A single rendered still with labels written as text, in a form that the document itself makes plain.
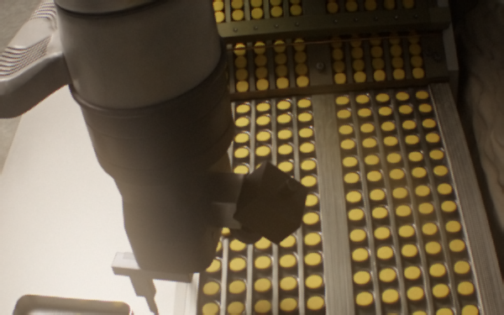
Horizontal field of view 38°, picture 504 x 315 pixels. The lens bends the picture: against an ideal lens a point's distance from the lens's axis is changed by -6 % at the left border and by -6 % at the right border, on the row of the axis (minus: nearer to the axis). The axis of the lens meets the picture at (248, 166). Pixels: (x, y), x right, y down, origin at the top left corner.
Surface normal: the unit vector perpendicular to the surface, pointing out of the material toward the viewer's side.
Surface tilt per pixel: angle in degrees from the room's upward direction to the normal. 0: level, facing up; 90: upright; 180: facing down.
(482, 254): 0
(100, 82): 90
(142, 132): 90
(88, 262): 0
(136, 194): 101
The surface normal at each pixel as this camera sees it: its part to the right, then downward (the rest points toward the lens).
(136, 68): 0.13, 0.65
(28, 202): -0.12, -0.73
